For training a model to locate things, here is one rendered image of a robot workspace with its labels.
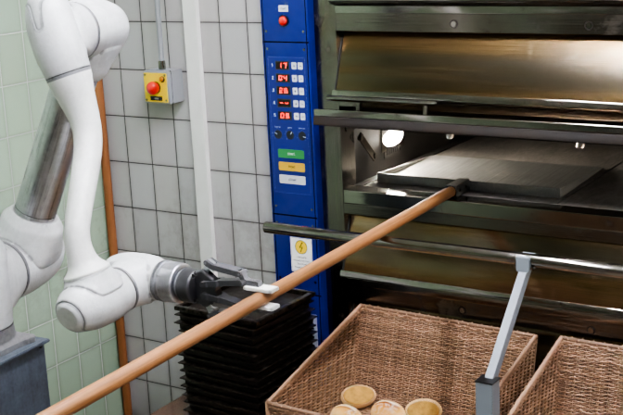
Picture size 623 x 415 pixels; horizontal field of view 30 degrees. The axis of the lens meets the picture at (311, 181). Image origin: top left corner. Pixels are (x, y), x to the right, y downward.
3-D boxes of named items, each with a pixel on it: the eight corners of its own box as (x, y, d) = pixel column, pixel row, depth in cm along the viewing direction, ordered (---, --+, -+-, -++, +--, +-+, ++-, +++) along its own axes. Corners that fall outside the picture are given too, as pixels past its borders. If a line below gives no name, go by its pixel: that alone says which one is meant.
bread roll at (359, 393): (377, 405, 323) (376, 410, 328) (375, 382, 326) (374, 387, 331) (341, 408, 323) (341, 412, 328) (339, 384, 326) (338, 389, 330)
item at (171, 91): (159, 99, 360) (157, 67, 357) (184, 101, 354) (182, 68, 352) (144, 103, 354) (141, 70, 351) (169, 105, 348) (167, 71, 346)
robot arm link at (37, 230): (-37, 285, 281) (12, 259, 301) (19, 315, 278) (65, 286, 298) (47, -11, 256) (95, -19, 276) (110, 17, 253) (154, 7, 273)
